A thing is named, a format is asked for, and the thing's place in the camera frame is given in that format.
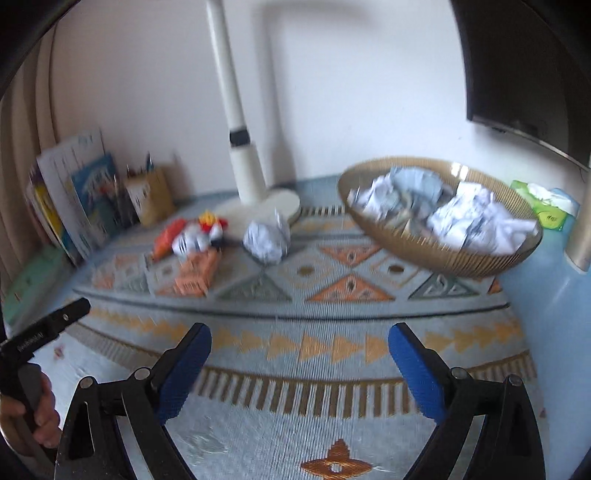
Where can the person's left hand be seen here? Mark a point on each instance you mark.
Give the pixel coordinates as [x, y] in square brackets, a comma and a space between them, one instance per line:
[44, 406]

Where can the patterned woven table mat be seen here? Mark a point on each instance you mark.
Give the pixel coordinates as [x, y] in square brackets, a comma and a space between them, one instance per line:
[300, 406]

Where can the beige curtain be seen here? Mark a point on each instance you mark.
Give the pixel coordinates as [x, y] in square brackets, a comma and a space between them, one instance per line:
[21, 152]

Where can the white desk lamp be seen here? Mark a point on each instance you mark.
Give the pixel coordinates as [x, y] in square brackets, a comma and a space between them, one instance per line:
[244, 161]

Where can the yellow books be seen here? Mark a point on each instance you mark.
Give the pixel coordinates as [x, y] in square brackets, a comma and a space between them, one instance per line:
[44, 217]

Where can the blue picture book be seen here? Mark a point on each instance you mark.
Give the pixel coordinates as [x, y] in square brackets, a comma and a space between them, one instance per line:
[99, 198]

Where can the light green flat box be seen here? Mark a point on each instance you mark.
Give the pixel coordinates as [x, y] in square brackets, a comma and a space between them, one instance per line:
[32, 281]

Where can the dark pen cup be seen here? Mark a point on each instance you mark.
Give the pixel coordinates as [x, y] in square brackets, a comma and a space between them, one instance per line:
[124, 205]

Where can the brown pen holder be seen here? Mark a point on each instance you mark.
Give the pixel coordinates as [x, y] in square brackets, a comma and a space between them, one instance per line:
[152, 201]

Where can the red yellow white plush toy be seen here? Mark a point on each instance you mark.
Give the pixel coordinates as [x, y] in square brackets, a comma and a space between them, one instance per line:
[203, 233]

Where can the black monitor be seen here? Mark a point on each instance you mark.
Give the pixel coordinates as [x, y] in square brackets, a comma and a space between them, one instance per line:
[521, 60]

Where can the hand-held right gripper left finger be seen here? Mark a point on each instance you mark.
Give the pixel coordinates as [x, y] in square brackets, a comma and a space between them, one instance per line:
[184, 369]

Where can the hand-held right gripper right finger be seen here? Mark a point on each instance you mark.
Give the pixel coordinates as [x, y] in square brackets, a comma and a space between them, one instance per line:
[415, 369]

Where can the orange red plush toy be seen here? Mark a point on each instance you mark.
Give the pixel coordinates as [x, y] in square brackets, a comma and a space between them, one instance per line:
[167, 237]

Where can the orange printed packet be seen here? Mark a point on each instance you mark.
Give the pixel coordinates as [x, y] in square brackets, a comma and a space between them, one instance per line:
[196, 274]

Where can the green tissue box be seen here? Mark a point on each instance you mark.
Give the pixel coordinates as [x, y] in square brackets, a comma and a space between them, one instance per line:
[549, 210]

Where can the brown ribbed glass bowl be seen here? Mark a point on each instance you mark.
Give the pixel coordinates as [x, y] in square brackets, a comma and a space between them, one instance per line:
[415, 258]

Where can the bunch of pens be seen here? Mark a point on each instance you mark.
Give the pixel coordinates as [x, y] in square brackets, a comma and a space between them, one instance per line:
[138, 168]

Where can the pile of papers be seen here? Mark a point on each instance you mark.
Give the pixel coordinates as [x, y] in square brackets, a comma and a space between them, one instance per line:
[461, 217]

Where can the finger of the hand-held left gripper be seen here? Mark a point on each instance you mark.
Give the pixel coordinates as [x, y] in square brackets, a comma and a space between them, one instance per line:
[69, 316]

